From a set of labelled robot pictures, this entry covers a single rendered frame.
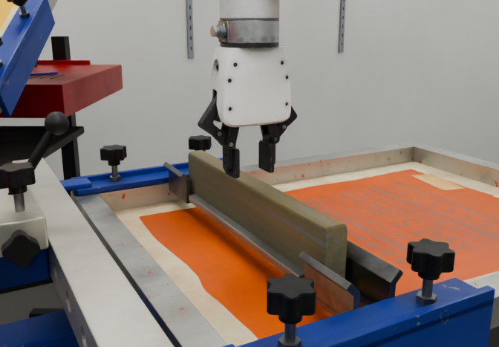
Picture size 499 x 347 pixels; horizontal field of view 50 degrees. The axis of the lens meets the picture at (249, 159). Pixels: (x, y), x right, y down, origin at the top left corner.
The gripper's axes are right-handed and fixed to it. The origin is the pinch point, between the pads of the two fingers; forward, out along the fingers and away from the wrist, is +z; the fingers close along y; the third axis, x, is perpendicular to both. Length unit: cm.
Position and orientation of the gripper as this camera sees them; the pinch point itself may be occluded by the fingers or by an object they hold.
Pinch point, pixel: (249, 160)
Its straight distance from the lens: 72.8
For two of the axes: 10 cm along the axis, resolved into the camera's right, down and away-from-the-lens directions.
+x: -4.8, -2.2, 8.5
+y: 8.8, -1.2, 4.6
